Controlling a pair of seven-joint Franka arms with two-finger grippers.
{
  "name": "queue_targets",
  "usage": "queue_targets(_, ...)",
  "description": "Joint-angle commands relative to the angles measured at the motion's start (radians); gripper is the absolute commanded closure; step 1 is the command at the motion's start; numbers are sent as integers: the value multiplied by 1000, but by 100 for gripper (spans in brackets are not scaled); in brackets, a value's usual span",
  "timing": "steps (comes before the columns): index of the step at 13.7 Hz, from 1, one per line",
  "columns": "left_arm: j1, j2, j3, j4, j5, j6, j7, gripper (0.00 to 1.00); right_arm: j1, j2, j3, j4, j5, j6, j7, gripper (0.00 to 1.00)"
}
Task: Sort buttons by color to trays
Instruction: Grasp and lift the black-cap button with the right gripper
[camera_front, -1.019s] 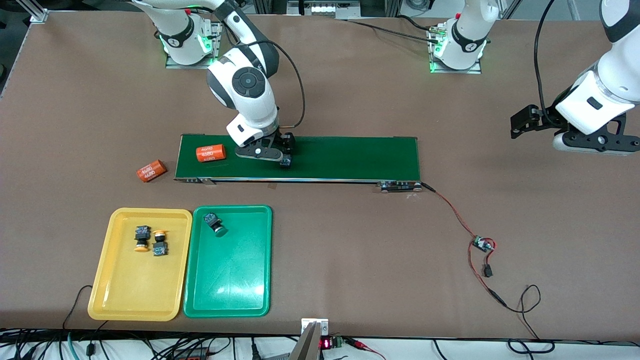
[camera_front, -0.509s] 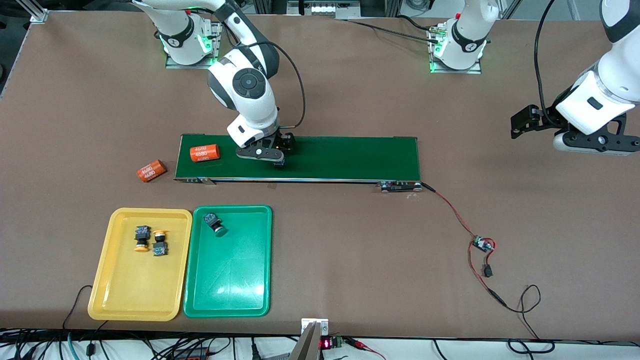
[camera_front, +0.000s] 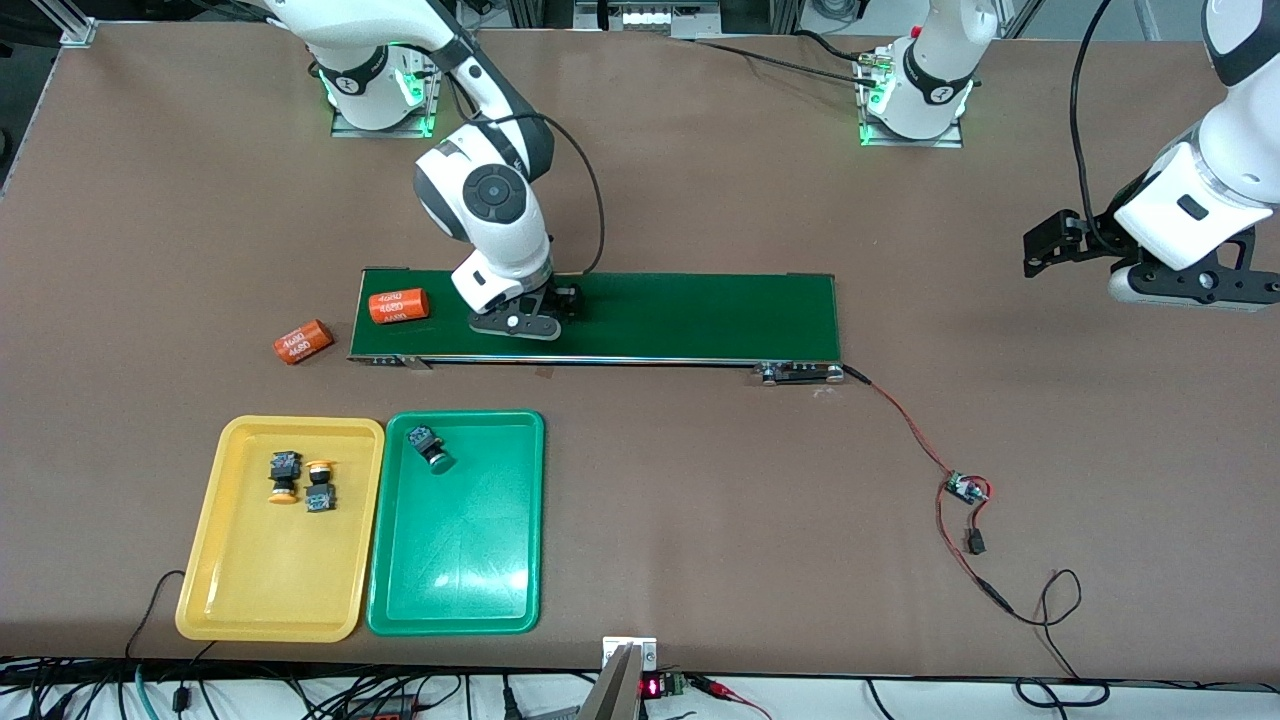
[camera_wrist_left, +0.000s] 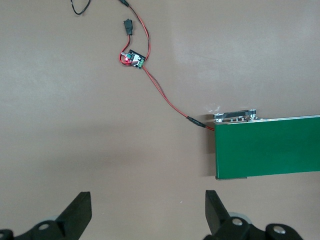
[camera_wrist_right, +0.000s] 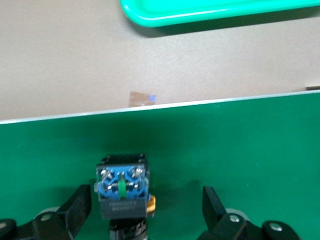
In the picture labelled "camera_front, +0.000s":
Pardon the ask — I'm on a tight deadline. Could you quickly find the small metal mounting bracket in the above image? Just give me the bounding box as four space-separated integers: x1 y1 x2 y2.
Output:
602 637 659 671

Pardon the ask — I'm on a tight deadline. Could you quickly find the yellow mushroom push button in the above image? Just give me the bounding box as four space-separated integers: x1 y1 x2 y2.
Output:
267 451 304 506
303 459 338 515

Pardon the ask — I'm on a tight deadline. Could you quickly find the green push button switch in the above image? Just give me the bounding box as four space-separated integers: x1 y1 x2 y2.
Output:
405 425 456 475

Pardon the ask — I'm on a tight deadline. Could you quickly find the red clip lead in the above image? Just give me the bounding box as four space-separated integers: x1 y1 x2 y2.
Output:
690 675 776 720

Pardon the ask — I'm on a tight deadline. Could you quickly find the metal corner bracket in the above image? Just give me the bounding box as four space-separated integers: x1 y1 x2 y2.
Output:
30 0 98 48

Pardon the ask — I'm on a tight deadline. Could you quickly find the white lit device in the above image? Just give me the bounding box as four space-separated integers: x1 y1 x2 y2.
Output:
620 5 721 31

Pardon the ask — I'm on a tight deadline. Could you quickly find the green conveyor belt unit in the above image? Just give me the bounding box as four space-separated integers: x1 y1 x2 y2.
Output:
347 268 846 386

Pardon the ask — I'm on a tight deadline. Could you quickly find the thin black looped cable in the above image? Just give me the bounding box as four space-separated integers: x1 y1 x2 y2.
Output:
1008 568 1113 709

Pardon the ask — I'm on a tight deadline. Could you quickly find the orange cylinder with white print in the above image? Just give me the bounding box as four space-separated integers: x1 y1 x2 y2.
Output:
273 319 335 366
368 287 431 327

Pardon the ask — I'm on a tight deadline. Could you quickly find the long red supply wire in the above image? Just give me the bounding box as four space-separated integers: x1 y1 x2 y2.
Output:
935 492 1016 616

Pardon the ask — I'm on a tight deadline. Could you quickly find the green plastic tray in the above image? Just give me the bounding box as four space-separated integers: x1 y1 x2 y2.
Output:
366 410 546 637

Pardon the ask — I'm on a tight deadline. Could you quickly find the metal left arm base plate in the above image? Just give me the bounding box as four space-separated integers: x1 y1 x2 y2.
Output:
858 45 966 149

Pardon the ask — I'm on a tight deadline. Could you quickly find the grey camera mount bar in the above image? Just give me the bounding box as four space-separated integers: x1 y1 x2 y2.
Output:
575 645 646 720

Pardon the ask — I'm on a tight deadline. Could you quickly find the thin black table cable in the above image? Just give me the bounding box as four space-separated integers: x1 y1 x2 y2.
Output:
125 570 216 691

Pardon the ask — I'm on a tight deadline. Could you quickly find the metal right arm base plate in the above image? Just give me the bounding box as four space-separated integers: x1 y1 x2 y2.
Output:
330 30 446 139

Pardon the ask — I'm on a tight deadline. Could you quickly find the black base power cable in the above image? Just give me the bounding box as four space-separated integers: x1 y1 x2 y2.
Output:
690 30 881 83

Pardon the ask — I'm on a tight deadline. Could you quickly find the yellow plastic tray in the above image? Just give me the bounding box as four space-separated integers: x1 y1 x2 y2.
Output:
175 415 386 643

